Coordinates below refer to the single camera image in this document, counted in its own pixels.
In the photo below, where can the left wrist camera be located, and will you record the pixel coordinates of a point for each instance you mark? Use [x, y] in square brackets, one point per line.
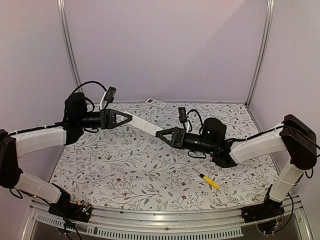
[110, 94]

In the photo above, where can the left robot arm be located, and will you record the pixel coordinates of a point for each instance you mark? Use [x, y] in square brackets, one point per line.
[77, 119]

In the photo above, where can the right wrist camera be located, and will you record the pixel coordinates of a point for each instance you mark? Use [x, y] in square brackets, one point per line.
[182, 115]

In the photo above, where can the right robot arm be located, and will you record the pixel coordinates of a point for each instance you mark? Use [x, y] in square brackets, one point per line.
[290, 135]

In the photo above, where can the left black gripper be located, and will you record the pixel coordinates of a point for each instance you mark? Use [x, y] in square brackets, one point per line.
[108, 118]

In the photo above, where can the yellow handled screwdriver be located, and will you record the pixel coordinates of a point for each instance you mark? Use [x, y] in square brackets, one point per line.
[207, 180]

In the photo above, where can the white air conditioner remote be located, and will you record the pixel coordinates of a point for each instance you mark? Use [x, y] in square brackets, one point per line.
[143, 125]

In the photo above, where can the left aluminium frame post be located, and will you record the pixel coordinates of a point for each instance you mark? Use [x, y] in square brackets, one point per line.
[61, 6]

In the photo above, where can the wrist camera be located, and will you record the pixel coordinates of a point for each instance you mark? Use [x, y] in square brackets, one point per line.
[110, 94]
[182, 115]

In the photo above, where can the floral patterned table mat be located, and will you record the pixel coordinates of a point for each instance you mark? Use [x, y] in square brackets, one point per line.
[127, 168]

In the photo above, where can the front aluminium rail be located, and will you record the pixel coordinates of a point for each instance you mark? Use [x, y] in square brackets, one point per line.
[212, 224]

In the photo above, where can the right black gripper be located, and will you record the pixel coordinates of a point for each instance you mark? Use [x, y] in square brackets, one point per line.
[178, 137]

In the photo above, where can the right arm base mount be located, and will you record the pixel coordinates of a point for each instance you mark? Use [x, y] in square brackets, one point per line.
[267, 215]

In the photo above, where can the right aluminium frame post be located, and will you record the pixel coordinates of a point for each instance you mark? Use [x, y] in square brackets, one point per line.
[270, 4]

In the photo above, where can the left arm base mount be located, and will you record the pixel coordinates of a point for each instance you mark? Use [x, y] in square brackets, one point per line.
[80, 211]

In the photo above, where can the aluminium frame post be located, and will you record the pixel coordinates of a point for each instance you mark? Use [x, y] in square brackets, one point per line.
[270, 4]
[61, 6]

